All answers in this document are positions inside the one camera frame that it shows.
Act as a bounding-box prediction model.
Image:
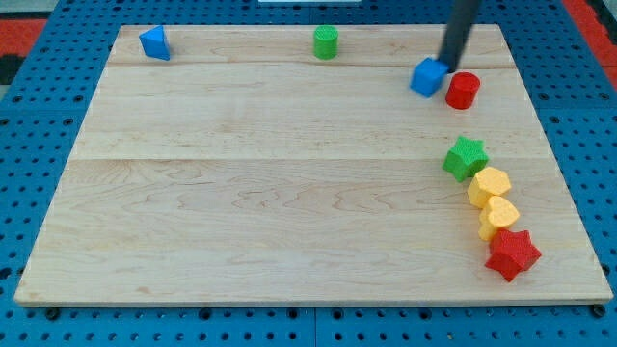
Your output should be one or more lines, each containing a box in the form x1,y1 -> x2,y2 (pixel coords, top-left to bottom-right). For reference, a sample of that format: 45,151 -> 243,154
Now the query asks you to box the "green star block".
443,136 -> 489,182

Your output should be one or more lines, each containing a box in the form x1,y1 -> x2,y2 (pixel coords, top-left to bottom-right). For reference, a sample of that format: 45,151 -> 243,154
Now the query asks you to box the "red star block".
485,228 -> 542,282

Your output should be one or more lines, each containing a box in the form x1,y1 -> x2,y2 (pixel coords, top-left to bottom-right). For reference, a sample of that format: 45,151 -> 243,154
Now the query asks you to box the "light wooden board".
14,24 -> 613,307

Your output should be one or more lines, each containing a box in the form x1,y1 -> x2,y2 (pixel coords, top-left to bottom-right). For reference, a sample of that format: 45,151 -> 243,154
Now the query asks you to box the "green cylinder block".
313,25 -> 338,60

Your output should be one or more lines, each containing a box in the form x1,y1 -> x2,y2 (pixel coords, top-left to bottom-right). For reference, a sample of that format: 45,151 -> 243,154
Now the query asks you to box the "blue cube block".
410,57 -> 448,97

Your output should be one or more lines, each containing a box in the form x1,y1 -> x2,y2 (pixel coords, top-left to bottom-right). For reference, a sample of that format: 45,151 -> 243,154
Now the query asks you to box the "red cylinder block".
445,72 -> 481,110

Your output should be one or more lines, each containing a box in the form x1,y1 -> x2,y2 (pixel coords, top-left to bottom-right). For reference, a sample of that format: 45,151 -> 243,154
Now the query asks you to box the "yellow hexagon block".
467,167 -> 512,208

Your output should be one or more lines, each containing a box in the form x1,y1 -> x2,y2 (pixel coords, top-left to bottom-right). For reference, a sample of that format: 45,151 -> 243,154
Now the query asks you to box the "yellow heart block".
478,196 -> 520,241

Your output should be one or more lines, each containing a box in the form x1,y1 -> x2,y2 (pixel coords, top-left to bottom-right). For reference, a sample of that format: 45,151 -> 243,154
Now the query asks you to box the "blue triangular prism block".
139,25 -> 171,61

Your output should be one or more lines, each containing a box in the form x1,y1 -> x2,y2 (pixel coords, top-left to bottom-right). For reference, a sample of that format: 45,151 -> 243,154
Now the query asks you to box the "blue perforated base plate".
1,0 -> 616,346

